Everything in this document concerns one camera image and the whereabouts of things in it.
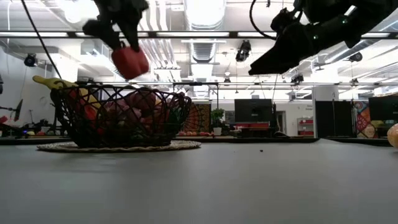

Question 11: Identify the thin black rig crossbar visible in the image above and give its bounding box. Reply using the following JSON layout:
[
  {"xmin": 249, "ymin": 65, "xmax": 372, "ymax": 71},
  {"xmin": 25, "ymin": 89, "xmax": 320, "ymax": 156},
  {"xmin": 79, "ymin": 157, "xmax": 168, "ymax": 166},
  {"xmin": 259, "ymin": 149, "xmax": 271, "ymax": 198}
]
[{"xmin": 74, "ymin": 82, "xmax": 398, "ymax": 88}]

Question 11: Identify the black room partition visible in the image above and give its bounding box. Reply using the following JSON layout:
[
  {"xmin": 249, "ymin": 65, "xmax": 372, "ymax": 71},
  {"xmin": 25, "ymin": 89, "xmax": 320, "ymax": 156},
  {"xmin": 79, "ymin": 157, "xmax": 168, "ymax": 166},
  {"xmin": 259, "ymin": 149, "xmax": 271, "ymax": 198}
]
[{"xmin": 315, "ymin": 100, "xmax": 354, "ymax": 138}]

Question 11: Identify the black stand with panel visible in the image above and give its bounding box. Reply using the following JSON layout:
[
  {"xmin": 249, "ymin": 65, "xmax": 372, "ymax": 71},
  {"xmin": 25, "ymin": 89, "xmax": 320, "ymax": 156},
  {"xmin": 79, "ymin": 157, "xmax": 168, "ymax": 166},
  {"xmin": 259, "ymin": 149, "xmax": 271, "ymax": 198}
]
[{"xmin": 0, "ymin": 98, "xmax": 24, "ymax": 125}]

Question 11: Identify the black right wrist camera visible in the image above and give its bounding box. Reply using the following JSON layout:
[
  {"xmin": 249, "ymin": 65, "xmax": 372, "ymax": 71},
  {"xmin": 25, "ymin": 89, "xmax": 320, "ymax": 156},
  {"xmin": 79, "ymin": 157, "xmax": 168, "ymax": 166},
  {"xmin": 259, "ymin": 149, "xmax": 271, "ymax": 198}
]
[{"xmin": 269, "ymin": 6, "xmax": 304, "ymax": 34}]

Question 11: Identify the purple grape bunch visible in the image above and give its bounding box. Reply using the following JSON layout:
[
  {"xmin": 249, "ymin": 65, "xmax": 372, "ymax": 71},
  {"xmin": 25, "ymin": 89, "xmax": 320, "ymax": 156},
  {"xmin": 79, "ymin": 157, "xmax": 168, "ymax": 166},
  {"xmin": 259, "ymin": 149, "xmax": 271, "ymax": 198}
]
[{"xmin": 104, "ymin": 98, "xmax": 142, "ymax": 125}]

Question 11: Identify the black aluminium table frame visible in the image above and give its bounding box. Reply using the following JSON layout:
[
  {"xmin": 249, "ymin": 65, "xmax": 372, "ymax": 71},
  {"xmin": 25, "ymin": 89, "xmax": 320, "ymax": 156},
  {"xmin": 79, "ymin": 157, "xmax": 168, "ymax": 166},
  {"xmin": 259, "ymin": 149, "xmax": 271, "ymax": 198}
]
[{"xmin": 0, "ymin": 136, "xmax": 392, "ymax": 147}]

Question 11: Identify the shelf with red bins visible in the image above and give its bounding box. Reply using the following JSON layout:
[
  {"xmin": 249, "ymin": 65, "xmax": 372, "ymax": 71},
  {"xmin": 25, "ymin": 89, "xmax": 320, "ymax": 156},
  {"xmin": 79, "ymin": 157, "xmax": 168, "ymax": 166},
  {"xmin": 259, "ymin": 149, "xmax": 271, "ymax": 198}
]
[{"xmin": 297, "ymin": 117, "xmax": 315, "ymax": 136}]

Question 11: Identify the yellow banana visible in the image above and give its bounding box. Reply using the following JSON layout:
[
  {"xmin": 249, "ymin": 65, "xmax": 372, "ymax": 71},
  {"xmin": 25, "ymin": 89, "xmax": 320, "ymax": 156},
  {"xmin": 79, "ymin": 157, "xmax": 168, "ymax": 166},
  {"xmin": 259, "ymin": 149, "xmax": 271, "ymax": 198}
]
[{"xmin": 32, "ymin": 75, "xmax": 102, "ymax": 110}]

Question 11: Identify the orange patterned wall tapestry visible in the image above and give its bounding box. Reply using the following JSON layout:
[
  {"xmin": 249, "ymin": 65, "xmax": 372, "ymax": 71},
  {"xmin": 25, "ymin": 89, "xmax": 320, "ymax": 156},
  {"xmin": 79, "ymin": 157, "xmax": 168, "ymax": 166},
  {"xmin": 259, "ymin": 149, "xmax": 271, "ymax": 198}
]
[{"xmin": 183, "ymin": 103, "xmax": 212, "ymax": 133}]

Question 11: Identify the red bell pepper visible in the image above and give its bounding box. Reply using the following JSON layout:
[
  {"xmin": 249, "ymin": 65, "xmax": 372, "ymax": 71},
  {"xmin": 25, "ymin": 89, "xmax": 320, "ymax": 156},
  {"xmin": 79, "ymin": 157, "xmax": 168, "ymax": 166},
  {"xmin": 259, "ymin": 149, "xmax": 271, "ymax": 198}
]
[{"xmin": 111, "ymin": 45, "xmax": 150, "ymax": 80}]

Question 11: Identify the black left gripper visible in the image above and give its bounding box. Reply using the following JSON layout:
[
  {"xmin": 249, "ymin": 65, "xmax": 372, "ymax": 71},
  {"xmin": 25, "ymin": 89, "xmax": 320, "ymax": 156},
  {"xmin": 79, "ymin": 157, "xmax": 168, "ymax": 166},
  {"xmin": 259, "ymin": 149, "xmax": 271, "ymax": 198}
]
[{"xmin": 82, "ymin": 0, "xmax": 150, "ymax": 53}]

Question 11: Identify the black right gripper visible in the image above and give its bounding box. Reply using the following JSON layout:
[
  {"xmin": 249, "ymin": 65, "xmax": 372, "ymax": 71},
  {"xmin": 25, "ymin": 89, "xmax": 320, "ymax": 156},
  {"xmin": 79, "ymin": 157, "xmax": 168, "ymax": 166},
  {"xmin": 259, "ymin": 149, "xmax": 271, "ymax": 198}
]
[{"xmin": 248, "ymin": 17, "xmax": 352, "ymax": 77}]

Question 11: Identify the potted plant in white pot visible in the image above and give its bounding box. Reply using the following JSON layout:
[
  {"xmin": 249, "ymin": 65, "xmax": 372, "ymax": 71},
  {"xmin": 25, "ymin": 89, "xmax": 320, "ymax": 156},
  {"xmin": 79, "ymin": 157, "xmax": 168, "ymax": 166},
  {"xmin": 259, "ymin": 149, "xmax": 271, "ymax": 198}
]
[{"xmin": 210, "ymin": 108, "xmax": 225, "ymax": 136}]

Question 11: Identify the silver ceiling air duct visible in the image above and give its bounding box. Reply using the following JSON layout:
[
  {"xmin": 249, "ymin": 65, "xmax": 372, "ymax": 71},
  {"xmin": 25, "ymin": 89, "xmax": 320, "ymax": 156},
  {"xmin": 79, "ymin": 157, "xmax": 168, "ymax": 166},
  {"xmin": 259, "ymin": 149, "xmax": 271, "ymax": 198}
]
[{"xmin": 183, "ymin": 0, "xmax": 227, "ymax": 31}]

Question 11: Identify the black wire basket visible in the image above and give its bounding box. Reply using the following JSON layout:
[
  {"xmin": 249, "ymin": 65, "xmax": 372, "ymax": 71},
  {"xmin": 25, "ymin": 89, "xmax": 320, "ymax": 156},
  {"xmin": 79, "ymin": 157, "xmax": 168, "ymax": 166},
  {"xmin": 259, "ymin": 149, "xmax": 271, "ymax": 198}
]
[{"xmin": 49, "ymin": 83, "xmax": 193, "ymax": 149}]

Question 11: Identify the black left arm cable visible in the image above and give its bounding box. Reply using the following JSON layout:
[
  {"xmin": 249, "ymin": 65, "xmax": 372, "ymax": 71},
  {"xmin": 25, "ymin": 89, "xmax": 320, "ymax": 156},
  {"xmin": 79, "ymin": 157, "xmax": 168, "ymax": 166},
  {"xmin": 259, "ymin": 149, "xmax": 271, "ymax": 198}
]
[{"xmin": 20, "ymin": 0, "xmax": 63, "ymax": 80}]

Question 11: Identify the black overhead frame beam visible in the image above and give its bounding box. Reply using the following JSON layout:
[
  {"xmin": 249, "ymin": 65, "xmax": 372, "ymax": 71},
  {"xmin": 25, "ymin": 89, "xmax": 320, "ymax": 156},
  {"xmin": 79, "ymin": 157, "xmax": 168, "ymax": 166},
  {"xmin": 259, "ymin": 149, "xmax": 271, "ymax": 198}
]
[{"xmin": 0, "ymin": 30, "xmax": 398, "ymax": 39}]

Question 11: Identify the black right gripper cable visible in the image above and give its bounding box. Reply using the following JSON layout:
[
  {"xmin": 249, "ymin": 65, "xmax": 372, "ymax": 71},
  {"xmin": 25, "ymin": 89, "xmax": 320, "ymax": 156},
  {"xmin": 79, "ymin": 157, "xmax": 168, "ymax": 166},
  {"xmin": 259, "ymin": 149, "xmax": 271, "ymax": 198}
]
[{"xmin": 249, "ymin": 0, "xmax": 279, "ymax": 41}]

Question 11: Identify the multicoloured wall tapestry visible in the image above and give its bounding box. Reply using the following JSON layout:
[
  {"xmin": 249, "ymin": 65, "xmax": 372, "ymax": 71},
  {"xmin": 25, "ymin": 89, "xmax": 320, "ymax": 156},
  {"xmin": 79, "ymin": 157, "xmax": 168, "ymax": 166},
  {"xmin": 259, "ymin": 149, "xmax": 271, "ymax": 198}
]
[{"xmin": 354, "ymin": 100, "xmax": 379, "ymax": 139}]

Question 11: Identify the orange mango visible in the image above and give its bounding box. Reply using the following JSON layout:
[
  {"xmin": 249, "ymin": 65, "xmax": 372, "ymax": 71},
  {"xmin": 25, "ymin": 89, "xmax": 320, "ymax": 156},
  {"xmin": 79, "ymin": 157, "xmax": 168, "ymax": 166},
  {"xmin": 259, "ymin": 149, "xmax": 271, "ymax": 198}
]
[{"xmin": 386, "ymin": 123, "xmax": 398, "ymax": 149}]

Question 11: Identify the round woven placemat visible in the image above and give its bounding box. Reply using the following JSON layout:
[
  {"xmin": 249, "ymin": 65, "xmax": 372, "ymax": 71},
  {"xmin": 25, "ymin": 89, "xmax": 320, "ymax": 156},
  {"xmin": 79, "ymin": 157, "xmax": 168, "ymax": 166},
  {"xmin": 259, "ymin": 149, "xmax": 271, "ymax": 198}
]
[{"xmin": 36, "ymin": 139, "xmax": 202, "ymax": 154}]

